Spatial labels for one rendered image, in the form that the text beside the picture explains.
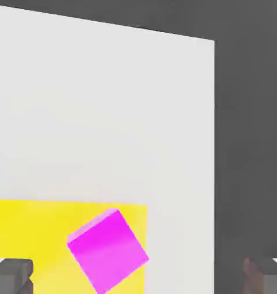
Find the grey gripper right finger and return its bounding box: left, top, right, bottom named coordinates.
left=243, top=257, right=277, bottom=294

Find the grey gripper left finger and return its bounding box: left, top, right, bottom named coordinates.
left=0, top=258, right=34, bottom=294

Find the large yellow box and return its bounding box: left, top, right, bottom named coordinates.
left=0, top=199, right=149, bottom=294

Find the small magenta cube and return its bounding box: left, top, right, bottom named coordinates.
left=66, top=206, right=150, bottom=294

